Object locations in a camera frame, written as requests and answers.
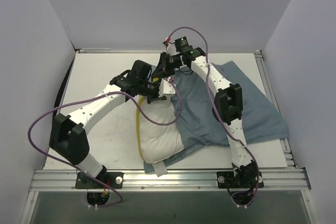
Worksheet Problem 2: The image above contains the white pillow yellow edge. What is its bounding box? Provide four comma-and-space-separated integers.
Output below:
135, 96, 184, 177

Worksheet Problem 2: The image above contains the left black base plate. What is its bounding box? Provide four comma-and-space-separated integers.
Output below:
75, 168, 124, 189

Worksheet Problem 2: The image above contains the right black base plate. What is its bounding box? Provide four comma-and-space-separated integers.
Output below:
216, 167, 257, 189

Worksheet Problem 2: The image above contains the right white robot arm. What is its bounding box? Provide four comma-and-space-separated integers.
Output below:
151, 37, 260, 188

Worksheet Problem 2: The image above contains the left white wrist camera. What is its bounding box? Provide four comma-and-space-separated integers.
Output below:
159, 79, 176, 98

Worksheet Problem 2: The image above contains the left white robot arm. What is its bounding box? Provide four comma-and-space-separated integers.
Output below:
49, 60, 174, 188

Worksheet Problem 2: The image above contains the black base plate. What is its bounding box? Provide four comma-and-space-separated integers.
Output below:
75, 168, 124, 189
216, 167, 257, 189

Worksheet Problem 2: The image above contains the back aluminium rail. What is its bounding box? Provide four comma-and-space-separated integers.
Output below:
76, 48, 111, 54

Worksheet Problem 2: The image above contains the blue-grey pillowcase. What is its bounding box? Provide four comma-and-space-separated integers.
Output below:
137, 61, 288, 174

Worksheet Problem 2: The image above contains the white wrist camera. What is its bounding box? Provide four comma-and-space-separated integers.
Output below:
159, 79, 176, 98
166, 43, 176, 56

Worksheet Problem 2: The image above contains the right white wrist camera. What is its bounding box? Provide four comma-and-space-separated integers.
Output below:
166, 43, 176, 56

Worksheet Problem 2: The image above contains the front aluminium rail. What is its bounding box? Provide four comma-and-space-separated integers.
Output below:
29, 169, 311, 193

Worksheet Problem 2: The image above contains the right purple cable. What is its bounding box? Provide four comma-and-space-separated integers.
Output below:
162, 26, 259, 206

